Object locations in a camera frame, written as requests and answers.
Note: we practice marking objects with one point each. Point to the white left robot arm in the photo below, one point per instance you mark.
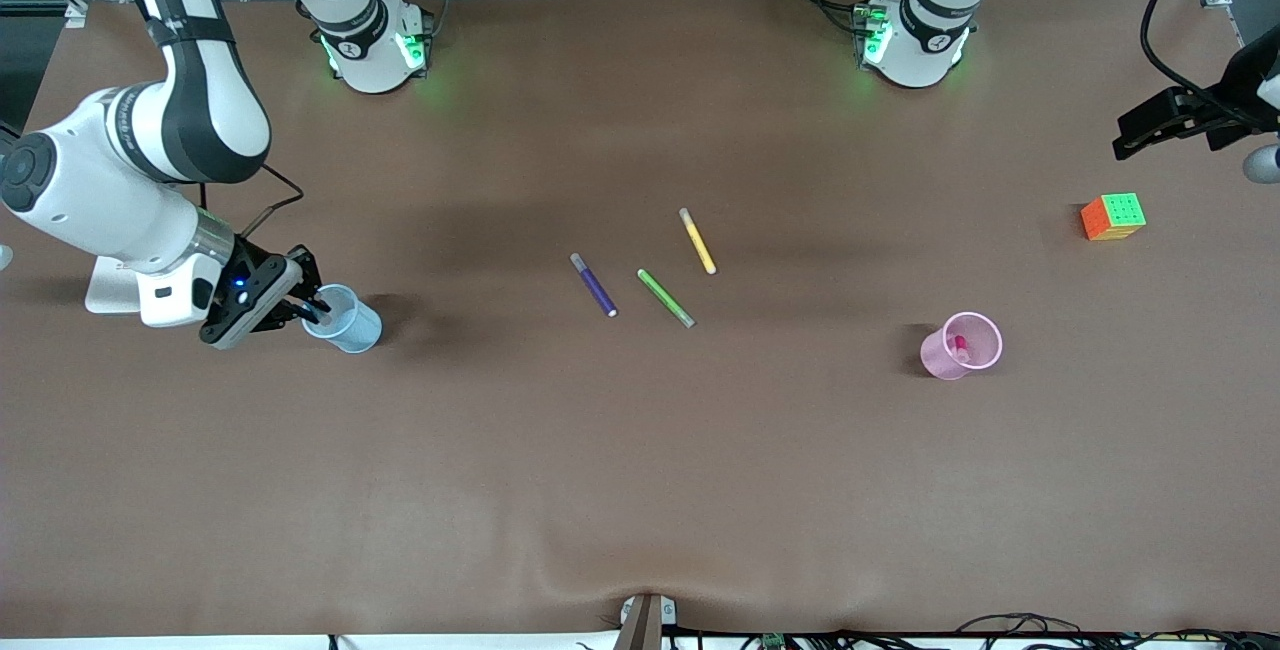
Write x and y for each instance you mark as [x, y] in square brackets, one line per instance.
[925, 40]

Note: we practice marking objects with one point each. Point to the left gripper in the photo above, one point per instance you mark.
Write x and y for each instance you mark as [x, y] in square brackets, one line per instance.
[1237, 106]

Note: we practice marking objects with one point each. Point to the blue marker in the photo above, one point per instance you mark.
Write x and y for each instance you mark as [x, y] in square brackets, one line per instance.
[325, 315]

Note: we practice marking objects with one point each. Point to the pink marker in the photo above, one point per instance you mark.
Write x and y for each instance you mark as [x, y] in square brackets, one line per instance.
[960, 345]

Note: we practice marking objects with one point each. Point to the purple marker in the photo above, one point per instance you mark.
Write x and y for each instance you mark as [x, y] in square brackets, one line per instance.
[595, 288]

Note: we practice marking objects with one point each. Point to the white lamp stand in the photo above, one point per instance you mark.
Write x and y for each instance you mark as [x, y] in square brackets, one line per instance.
[105, 295]

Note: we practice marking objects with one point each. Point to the table edge post with bracket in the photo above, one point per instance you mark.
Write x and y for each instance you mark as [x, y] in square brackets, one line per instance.
[645, 625]

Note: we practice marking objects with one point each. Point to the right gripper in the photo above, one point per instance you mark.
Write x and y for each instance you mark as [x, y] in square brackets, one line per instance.
[262, 264]

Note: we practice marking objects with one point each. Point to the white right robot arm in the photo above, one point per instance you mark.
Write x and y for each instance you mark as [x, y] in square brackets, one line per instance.
[90, 190]

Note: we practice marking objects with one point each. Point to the light blue plastic cup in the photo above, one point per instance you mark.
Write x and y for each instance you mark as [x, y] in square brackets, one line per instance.
[360, 330]

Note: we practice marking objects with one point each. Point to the multicoloured puzzle cube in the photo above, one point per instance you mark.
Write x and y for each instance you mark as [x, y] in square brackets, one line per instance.
[1120, 213]

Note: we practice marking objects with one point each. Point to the yellow marker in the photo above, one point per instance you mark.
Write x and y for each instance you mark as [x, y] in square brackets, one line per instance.
[697, 241]

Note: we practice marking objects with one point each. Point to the pink plastic cup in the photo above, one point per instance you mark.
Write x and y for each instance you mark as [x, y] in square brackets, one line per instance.
[940, 360]

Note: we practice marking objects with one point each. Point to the green marker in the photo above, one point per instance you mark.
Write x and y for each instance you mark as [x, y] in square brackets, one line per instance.
[665, 298]

